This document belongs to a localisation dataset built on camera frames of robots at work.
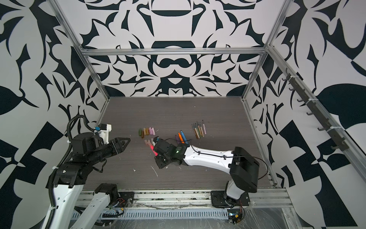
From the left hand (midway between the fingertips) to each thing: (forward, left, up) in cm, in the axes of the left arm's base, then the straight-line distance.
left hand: (127, 138), depth 68 cm
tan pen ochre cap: (+16, -40, -26) cm, 50 cm away
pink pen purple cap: (+20, -42, -26) cm, 53 cm away
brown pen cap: (+17, +1, -25) cm, 30 cm away
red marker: (+2, -9, -14) cm, 17 cm away
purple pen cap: (+19, -4, -25) cm, 31 cm away
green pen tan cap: (+20, -37, -26) cm, 50 cm away
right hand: (-5, -13, -15) cm, 20 cm away
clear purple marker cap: (+11, -3, -25) cm, 27 cm away
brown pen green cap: (+17, -35, -25) cm, 46 cm away
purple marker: (+12, -23, -26) cm, 37 cm away
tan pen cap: (+20, 0, -25) cm, 32 cm away
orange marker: (+13, -25, -25) cm, 38 cm away
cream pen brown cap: (+18, -36, -25) cm, 48 cm away
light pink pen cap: (+19, -7, -25) cm, 32 cm away
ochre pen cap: (+19, -2, -25) cm, 31 cm away
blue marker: (+13, -28, -25) cm, 40 cm away
